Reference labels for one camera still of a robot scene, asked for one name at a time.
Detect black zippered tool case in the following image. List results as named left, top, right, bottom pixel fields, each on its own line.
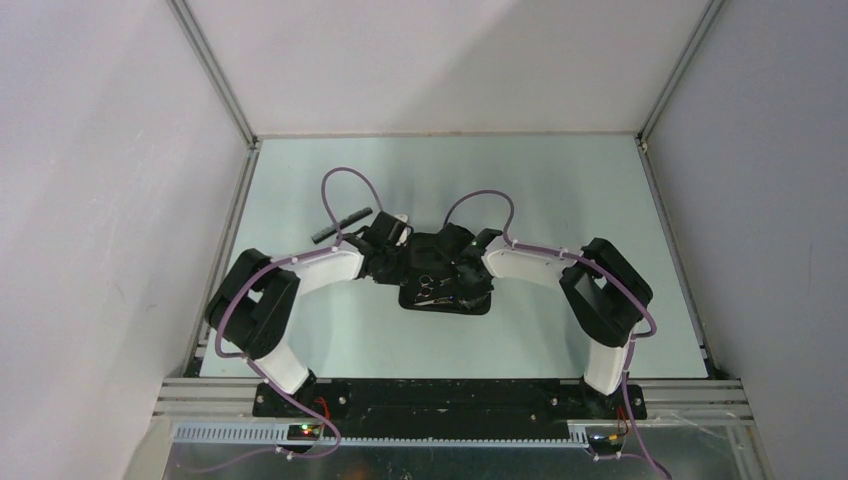
left=398, top=233, right=492, bottom=316

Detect black hair comb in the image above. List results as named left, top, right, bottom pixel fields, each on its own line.
left=310, top=207, right=373, bottom=245

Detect silver thinning shears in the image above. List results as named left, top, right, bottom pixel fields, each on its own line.
left=416, top=275, right=434, bottom=298

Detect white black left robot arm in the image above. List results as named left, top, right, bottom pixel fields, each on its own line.
left=203, top=211, right=412, bottom=417

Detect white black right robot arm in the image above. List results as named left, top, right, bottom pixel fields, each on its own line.
left=438, top=221, right=657, bottom=418

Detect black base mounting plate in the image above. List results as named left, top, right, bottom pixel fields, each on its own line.
left=293, top=378, right=647, bottom=441

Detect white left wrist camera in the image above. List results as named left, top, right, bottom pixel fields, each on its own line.
left=389, top=214, right=412, bottom=246

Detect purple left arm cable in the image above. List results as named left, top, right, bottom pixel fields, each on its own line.
left=213, top=166, right=386, bottom=399

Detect grey slotted cable duct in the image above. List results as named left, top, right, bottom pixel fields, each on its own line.
left=170, top=423, right=591, bottom=449

